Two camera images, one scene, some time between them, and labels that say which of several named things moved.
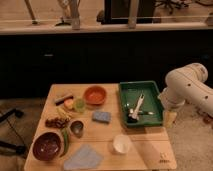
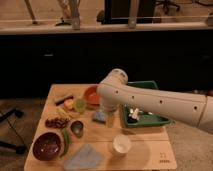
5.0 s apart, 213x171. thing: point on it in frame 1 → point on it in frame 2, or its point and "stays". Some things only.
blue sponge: x=101 y=117 stays
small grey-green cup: x=77 y=128 stays
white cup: x=121 y=143 stays
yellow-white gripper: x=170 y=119 → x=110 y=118
